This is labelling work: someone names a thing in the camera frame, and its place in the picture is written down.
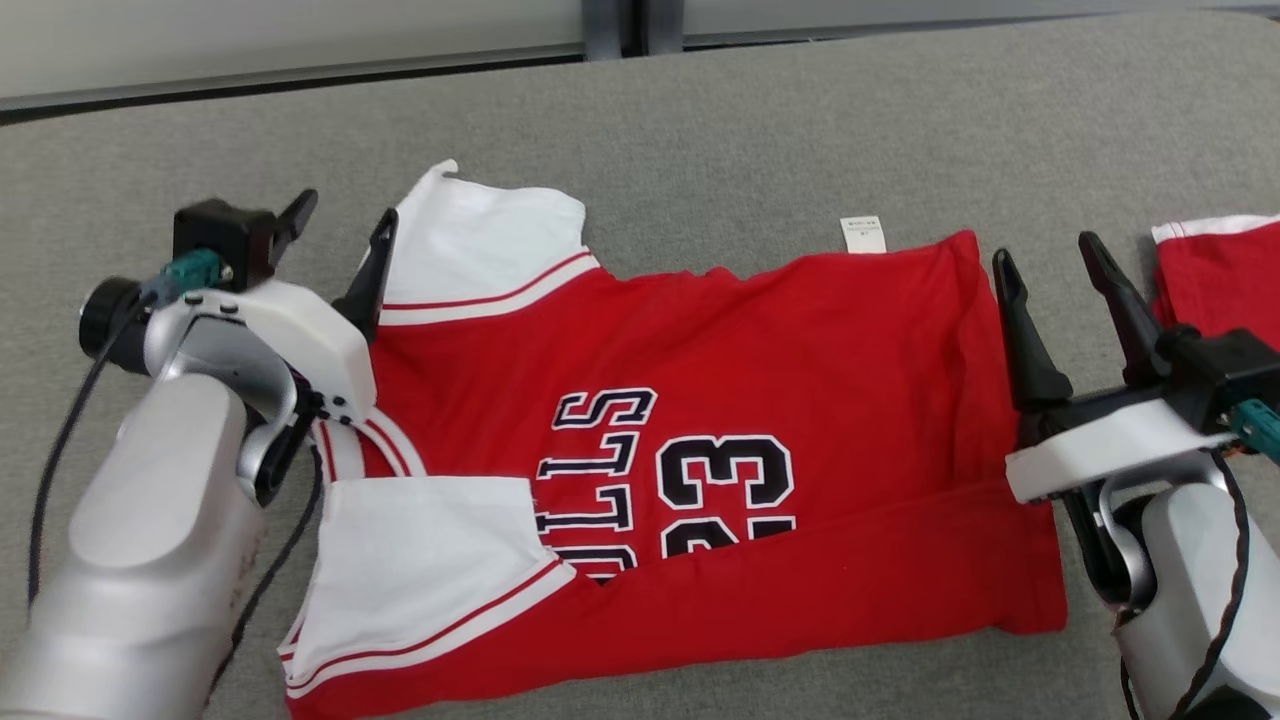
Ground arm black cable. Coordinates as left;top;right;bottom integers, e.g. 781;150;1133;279
205;445;326;701
1118;448;1253;720

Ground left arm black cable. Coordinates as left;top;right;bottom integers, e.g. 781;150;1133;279
205;445;326;701

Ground red white basketball jersey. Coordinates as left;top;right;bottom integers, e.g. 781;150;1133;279
278;160;1069;720

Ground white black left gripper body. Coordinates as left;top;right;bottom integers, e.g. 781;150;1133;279
80;278;378;427

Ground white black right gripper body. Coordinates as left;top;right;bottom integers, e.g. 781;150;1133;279
1005;385;1236;504

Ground right camera cable teal plug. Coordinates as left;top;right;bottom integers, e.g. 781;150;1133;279
1230;398;1280;466

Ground folded red white-trimmed garment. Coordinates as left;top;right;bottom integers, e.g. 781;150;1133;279
1150;213;1280;346

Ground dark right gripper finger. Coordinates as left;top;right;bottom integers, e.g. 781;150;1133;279
993;249;1073;411
1078;232;1166;386

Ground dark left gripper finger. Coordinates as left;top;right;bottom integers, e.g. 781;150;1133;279
265;188;319;273
335;207;399;346

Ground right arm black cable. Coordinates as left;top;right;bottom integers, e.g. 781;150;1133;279
1118;448;1253;720

